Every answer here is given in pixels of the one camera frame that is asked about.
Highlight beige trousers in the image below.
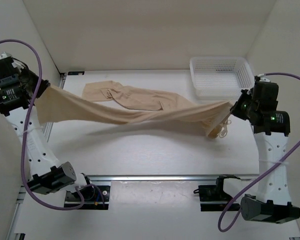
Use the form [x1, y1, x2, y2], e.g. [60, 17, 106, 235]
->
[34, 80, 233, 139]

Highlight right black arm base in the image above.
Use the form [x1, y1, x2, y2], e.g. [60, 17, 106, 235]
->
[193, 174, 242, 212]

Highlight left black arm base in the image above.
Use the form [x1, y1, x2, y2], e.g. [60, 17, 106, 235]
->
[63, 175, 111, 210]

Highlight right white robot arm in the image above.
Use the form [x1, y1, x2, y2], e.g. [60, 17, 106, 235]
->
[214, 81, 300, 224]

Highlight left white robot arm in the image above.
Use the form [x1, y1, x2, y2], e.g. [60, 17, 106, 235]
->
[0, 53, 95, 200]

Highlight white plastic mesh basket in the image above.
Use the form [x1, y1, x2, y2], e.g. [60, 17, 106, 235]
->
[189, 56, 255, 101]

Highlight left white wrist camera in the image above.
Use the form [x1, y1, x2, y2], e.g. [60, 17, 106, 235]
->
[0, 51, 22, 68]

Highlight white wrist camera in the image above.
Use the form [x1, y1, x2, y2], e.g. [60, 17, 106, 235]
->
[0, 51, 22, 68]
[256, 73, 271, 83]

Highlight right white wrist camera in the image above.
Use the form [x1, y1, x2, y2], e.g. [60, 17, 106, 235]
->
[256, 73, 271, 83]

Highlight aluminium front rail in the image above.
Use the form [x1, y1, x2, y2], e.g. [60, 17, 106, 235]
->
[84, 174, 261, 183]

